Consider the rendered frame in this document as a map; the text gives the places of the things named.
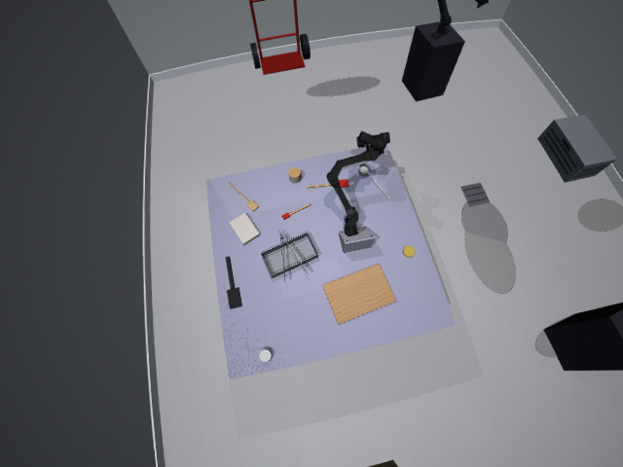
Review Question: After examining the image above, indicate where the wooden board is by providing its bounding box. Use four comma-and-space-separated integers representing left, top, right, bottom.
322, 264, 396, 325

